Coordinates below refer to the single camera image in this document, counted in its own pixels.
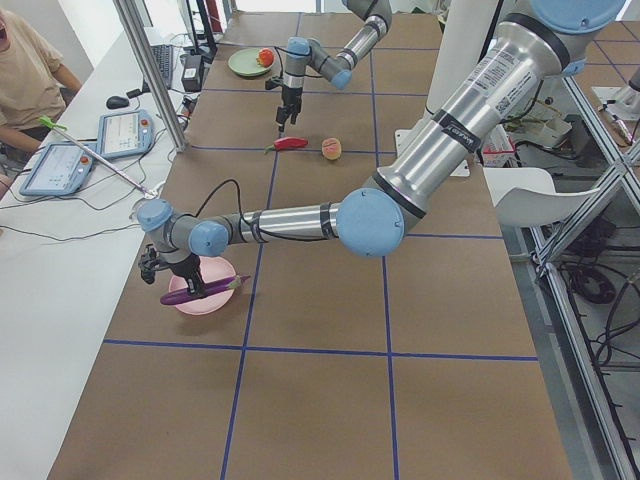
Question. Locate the far teach pendant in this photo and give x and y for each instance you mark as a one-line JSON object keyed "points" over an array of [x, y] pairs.
{"points": [[125, 134]]}

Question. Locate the teach pendant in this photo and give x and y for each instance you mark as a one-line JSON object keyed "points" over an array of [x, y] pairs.
{"points": [[61, 169], [125, 134]]}

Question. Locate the black keyboard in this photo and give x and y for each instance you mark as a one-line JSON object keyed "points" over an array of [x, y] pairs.
{"points": [[163, 55]]}

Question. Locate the red white plastic basket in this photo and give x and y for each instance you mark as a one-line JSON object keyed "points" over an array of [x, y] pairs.
{"points": [[498, 150]]}

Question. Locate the white chair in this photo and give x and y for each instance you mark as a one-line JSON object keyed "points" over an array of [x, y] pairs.
{"points": [[527, 197]]}

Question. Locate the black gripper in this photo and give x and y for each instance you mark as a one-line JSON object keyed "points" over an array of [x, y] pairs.
{"points": [[290, 96], [187, 269]]}

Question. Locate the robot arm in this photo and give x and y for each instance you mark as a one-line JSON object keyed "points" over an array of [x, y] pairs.
{"points": [[535, 41], [303, 57]]}

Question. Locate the purple eggplant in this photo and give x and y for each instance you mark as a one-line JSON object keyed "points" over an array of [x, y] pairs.
{"points": [[177, 296]]}

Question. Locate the black computer mouse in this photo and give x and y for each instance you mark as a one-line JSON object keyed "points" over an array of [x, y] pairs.
{"points": [[117, 102]]}

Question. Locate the near teach pendant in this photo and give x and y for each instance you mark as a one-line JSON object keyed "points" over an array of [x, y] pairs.
{"points": [[61, 169]]}

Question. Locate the red chili pepper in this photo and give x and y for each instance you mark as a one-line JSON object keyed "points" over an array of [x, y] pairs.
{"points": [[286, 144]]}

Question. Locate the seated person beige shirt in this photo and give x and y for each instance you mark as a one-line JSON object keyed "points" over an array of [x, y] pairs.
{"points": [[33, 79]]}

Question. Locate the metal rod green clip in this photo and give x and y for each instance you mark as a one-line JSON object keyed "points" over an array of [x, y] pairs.
{"points": [[61, 130]]}

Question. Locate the green plate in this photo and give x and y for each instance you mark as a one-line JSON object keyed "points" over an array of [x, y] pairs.
{"points": [[243, 63]]}

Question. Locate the pink yellow peach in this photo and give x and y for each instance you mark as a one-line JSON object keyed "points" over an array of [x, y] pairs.
{"points": [[331, 149]]}

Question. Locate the black power adapter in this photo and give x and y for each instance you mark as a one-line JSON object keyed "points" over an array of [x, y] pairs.
{"points": [[192, 74]]}

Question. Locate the aluminium frame post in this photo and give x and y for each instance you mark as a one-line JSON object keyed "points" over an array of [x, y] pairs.
{"points": [[133, 27]]}

